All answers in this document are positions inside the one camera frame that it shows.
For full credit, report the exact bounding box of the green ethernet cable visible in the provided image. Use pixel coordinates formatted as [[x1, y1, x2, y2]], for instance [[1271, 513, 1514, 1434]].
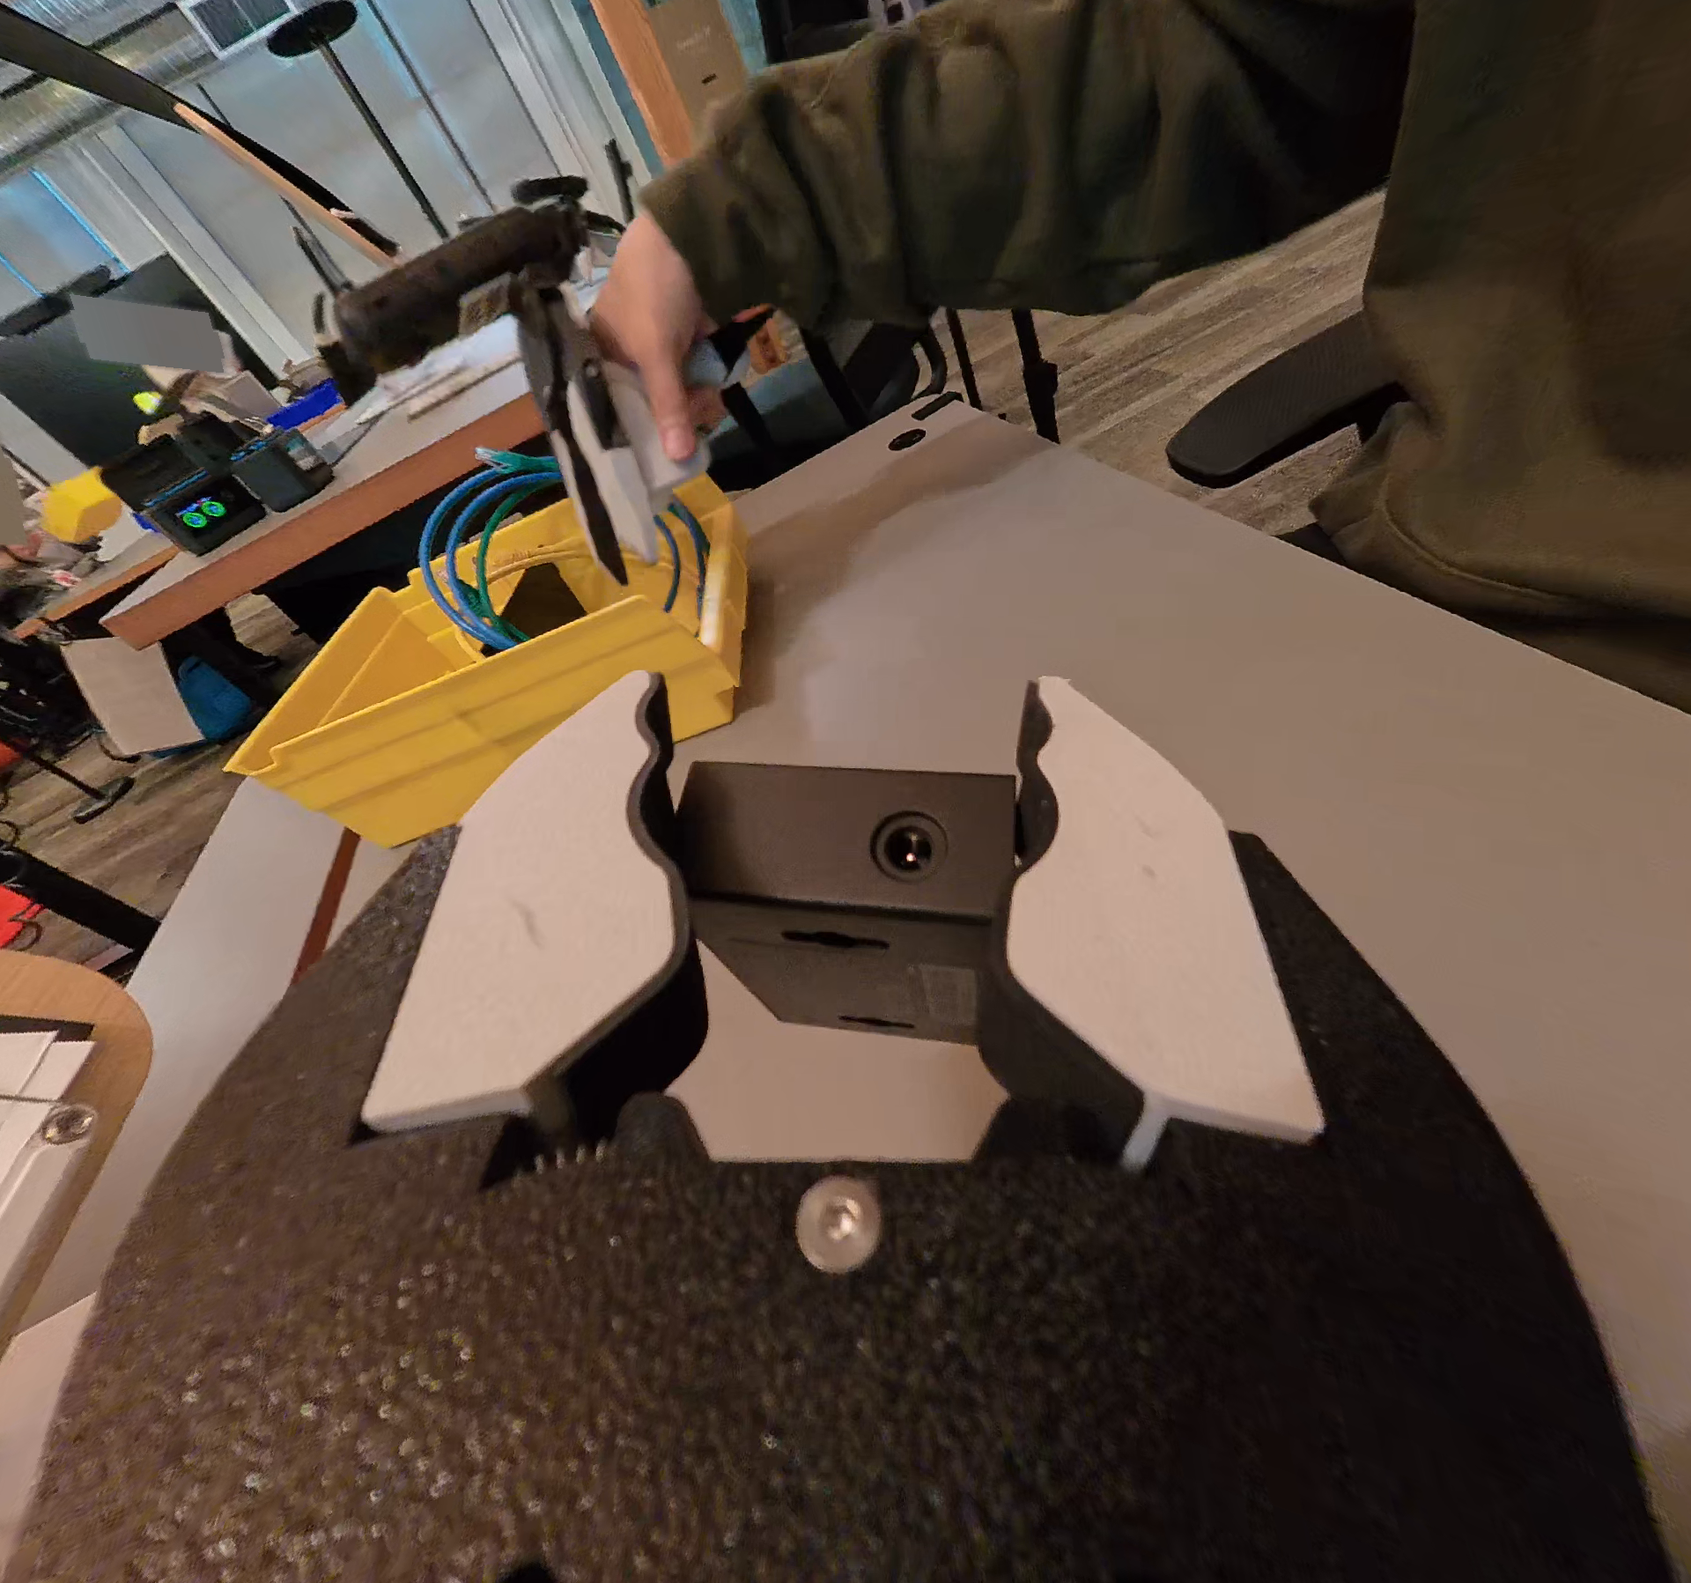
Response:
[[473, 447, 570, 638]]

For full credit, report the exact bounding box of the person's right forearm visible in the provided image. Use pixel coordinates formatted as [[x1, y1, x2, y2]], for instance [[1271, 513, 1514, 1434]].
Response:
[[641, 0, 1403, 330]]

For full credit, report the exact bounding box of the wooden post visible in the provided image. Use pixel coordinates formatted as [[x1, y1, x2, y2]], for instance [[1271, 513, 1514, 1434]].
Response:
[[542, 0, 698, 175]]

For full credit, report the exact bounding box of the black network switch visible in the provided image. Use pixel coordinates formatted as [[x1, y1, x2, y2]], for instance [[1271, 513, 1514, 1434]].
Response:
[[672, 762, 1022, 1047]]

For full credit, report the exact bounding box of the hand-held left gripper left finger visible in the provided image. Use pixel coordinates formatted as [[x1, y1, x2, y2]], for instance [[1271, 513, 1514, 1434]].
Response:
[[359, 672, 711, 1155]]

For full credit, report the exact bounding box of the black floor lamp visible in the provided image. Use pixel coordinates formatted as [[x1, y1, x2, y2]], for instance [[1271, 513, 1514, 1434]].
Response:
[[268, 0, 451, 240]]

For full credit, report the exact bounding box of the wooden clipboard stand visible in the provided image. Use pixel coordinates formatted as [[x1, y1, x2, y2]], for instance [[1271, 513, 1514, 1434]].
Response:
[[0, 956, 156, 1327]]

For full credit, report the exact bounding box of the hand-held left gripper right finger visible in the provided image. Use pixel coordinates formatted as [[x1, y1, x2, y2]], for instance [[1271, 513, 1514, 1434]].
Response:
[[982, 678, 1326, 1174]]

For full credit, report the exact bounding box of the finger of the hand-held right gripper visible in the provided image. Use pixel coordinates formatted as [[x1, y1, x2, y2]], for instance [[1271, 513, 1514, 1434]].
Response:
[[607, 361, 713, 564], [519, 286, 632, 590]]

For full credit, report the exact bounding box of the yellow plastic container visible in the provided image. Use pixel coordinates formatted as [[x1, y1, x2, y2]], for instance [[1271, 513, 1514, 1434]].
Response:
[[47, 467, 123, 544]]

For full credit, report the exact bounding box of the yellow plastic bin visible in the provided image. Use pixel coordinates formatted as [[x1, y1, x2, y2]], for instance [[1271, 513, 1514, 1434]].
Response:
[[226, 473, 751, 850]]

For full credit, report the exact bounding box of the blue ethernet cable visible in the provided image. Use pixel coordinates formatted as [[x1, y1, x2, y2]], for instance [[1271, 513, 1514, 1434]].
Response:
[[422, 467, 716, 658]]

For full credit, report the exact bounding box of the blue bag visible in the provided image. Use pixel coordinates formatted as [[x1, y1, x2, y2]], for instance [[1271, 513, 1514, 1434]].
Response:
[[176, 656, 262, 742]]

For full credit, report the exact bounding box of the brown cardboard sheet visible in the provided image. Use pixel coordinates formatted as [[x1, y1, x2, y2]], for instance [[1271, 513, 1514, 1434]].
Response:
[[649, 0, 751, 129]]

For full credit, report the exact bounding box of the black charger with green display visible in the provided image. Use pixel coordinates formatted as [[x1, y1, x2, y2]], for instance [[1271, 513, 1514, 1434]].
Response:
[[103, 447, 266, 557]]

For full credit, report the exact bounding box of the white air vent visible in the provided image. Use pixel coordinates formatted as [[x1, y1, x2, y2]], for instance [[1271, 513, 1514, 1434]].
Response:
[[178, 0, 295, 56]]

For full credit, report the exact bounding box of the person's right hand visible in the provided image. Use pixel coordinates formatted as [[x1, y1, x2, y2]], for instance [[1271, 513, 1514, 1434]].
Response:
[[586, 209, 722, 466]]

